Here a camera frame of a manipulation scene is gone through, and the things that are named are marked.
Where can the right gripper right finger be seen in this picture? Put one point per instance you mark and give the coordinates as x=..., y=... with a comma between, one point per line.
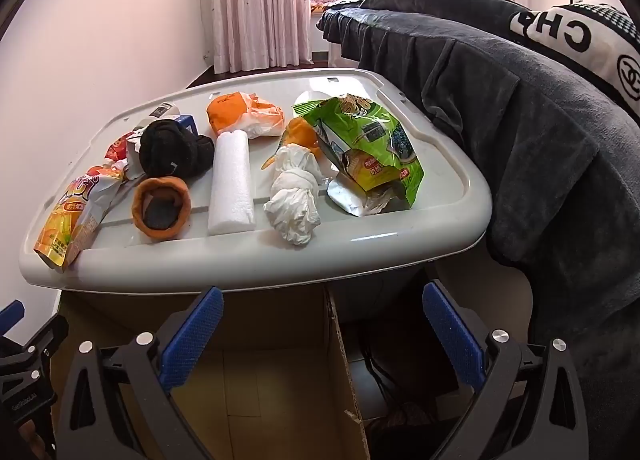
x=527, y=402

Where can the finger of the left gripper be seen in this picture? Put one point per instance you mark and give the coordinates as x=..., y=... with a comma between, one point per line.
x=10, y=316

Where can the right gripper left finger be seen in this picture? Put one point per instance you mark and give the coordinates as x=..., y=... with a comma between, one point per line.
x=94, y=421

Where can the orange jelly drink pouch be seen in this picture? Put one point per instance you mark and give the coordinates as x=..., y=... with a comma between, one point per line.
x=77, y=215

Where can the orange brown sock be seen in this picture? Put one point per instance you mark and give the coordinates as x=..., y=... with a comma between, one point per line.
x=161, y=207

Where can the red white wrapper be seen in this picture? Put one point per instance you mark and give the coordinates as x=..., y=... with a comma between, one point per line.
x=115, y=159

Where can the white foam tube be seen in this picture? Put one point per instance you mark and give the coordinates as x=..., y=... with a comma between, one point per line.
x=231, y=206

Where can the black sock ball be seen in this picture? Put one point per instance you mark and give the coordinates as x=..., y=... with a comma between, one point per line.
x=169, y=149

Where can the beige cylindrical bottle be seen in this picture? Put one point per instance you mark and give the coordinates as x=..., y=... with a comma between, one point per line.
x=164, y=110

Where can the white knotted tissue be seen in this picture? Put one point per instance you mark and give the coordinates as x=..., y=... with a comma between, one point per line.
x=292, y=207

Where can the green snack bag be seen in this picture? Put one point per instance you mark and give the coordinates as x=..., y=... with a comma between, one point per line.
x=367, y=144

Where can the orange plastic bag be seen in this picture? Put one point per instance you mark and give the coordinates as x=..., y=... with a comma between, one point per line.
x=246, y=112

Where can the orange toy dinosaur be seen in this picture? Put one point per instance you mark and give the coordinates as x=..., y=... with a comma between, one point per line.
x=299, y=132

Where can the cardboard box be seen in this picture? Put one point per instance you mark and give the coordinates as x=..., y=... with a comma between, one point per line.
x=350, y=369

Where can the white plastic bin lid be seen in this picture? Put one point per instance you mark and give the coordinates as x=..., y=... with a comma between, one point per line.
x=450, y=215

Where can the black white logo pillow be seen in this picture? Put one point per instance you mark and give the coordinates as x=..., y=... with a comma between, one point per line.
x=595, y=40

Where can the pink curtain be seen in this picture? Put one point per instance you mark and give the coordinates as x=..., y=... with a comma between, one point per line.
x=246, y=35

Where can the white bed frame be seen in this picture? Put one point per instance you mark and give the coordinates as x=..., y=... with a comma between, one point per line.
x=343, y=56

